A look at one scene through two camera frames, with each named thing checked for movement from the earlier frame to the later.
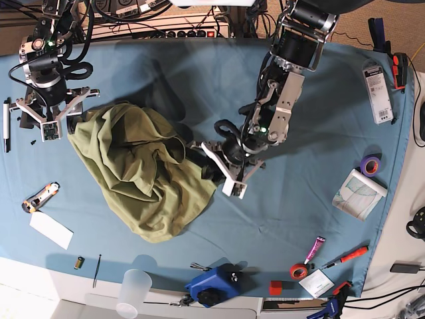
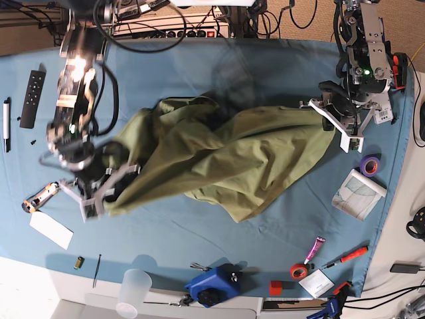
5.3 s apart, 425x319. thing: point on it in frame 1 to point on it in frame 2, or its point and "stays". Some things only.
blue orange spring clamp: (335, 305) stays
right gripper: (230, 161) to (350, 116)
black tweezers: (94, 282) stays
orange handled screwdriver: (349, 256) stays
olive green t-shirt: (139, 169) to (244, 163)
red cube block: (275, 288) stays
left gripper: (50, 104) to (101, 185)
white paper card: (51, 230) stays
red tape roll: (298, 271) stays
